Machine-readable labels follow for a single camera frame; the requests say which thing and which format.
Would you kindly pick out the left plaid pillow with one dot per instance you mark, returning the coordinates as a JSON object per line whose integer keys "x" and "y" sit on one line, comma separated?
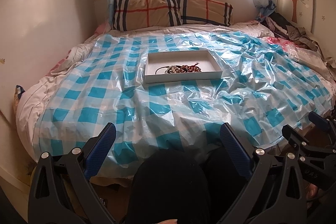
{"x": 131, "y": 15}

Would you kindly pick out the blue white checkered plastic sheet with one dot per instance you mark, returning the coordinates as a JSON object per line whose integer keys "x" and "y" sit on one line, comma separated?
{"x": 262, "y": 88}

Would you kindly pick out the white shallow cardboard box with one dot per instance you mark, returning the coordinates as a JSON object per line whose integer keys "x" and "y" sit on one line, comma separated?
{"x": 174, "y": 66}

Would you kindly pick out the person right hand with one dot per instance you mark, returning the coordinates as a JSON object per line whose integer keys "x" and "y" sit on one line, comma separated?
{"x": 314, "y": 196}

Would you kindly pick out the pile of dark clothes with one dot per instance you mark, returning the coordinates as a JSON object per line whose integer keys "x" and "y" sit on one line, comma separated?
{"x": 298, "y": 35}

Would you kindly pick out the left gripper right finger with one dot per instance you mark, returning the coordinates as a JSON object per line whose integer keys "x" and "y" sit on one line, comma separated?
{"x": 239, "y": 150}

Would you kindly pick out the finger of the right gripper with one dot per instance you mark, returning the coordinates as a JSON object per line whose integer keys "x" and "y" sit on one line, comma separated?
{"x": 326, "y": 125}
{"x": 294, "y": 139}

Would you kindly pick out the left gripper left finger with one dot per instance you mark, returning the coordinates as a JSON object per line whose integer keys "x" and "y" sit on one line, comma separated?
{"x": 96, "y": 150}

